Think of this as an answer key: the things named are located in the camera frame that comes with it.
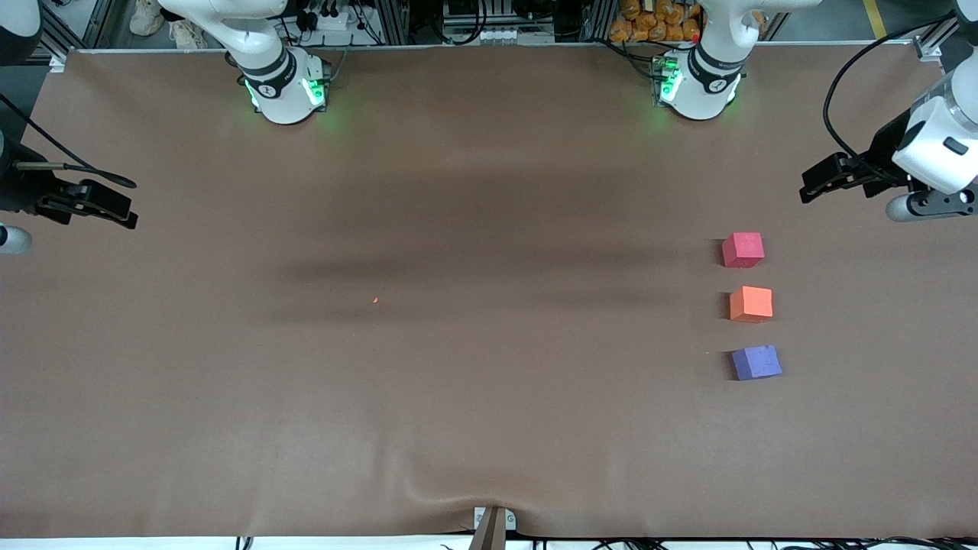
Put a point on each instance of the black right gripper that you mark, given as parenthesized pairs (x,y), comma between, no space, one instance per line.
(17,191)

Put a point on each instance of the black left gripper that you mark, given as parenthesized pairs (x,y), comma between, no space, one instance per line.
(886,152)

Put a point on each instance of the orange foam cube block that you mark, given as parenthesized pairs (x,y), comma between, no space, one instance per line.
(751,304)

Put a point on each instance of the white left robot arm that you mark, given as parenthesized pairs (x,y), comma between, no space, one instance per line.
(936,153)

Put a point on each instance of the red foam cube block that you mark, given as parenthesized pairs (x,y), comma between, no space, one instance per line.
(743,250)

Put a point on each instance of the beige sneaker shoe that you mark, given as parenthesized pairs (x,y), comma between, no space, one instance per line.
(187,34)
(147,17)

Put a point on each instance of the purple foam cube block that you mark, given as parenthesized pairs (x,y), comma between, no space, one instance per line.
(756,363)

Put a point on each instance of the orange snack bags pile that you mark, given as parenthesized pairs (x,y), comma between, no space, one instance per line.
(657,19)

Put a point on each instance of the white power strip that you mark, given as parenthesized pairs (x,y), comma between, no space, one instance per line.
(328,21)

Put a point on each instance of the white terminal strip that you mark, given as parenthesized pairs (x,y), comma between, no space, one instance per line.
(500,35)

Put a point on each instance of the brown table mat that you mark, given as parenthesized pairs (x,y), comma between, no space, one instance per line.
(489,420)

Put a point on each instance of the aluminium corner frame rail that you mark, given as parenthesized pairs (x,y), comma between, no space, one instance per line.
(928,47)
(57,63)

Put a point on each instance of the aluminium frame post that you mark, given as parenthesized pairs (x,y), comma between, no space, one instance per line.
(393,19)
(600,19)

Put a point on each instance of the white metal clamp bracket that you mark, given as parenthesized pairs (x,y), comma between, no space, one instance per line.
(510,521)

